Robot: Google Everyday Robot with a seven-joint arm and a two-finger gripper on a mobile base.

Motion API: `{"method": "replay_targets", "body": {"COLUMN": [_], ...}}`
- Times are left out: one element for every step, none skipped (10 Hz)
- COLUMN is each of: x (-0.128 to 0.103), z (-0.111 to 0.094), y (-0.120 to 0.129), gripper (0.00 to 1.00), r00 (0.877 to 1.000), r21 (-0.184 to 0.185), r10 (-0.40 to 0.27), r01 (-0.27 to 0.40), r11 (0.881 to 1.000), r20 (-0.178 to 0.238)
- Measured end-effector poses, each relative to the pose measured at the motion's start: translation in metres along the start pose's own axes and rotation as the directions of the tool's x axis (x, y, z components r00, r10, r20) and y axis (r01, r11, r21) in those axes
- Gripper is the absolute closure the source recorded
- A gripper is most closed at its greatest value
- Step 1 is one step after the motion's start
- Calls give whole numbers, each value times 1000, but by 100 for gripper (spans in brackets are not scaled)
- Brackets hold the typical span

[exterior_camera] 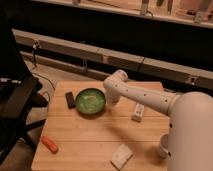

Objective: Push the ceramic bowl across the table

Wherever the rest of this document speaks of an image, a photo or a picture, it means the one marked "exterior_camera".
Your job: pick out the black office chair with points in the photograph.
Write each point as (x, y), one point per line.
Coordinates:
(18, 94)

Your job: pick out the green ceramic bowl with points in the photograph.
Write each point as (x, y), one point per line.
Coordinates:
(90, 101)

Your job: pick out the white rectangular sponge block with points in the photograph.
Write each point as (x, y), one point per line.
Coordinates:
(120, 157)

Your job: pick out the white remote-like bar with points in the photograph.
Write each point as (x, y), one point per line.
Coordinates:
(138, 112)

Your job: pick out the orange carrot toy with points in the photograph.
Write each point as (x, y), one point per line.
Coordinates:
(49, 144)

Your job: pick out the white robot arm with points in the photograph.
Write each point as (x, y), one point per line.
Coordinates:
(190, 137)

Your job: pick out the small black rectangular block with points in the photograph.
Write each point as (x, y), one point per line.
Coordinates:
(70, 100)

